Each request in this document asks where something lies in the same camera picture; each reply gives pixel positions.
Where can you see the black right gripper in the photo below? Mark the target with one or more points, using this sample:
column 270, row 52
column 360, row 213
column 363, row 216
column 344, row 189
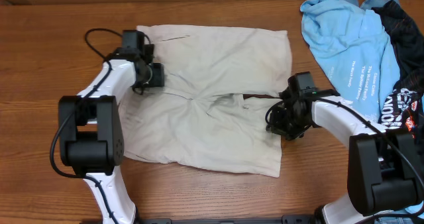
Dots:
column 280, row 128

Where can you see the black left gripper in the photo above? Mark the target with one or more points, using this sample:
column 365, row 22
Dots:
column 156, row 79

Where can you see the beige shorts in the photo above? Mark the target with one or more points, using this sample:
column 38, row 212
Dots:
column 210, row 114

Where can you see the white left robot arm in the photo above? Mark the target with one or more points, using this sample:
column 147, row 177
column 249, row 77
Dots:
column 90, row 134

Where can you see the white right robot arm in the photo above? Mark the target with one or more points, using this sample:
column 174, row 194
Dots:
column 383, row 166

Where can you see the light blue t-shirt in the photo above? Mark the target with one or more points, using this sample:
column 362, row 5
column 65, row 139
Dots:
column 354, row 50

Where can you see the dark printed t-shirt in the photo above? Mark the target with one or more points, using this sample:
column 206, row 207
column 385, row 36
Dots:
column 403, row 108

